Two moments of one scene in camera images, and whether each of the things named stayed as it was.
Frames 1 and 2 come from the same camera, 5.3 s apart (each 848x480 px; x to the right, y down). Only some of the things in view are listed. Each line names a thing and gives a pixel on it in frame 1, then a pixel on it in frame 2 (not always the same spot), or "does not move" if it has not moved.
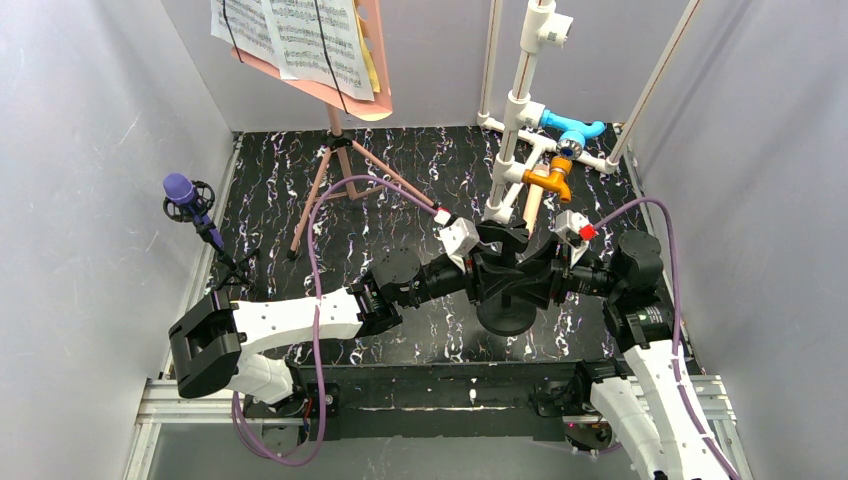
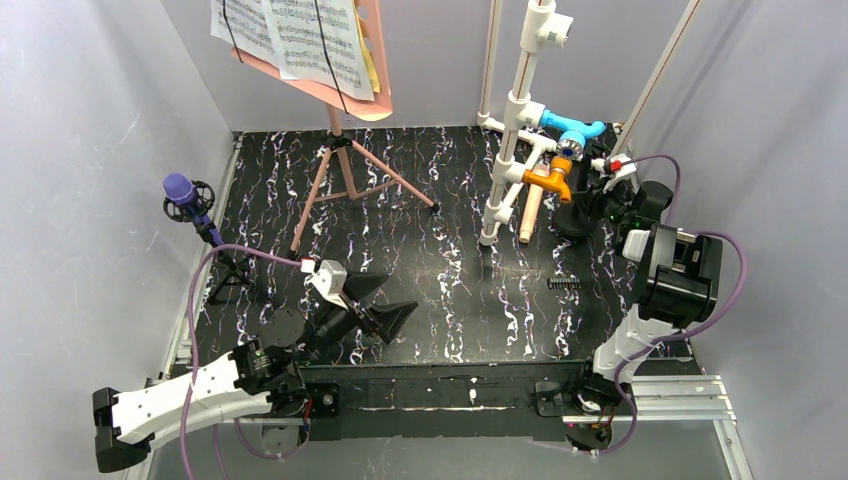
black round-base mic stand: (506, 319) → (578, 218)
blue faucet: (572, 142) does not move
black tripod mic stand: (204, 196) does not move
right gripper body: (552, 273) → (592, 201)
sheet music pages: (321, 42) does not move
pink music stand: (365, 108) does not move
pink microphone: (534, 200) does not move
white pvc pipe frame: (522, 146) does not move
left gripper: (477, 274) → (361, 312)
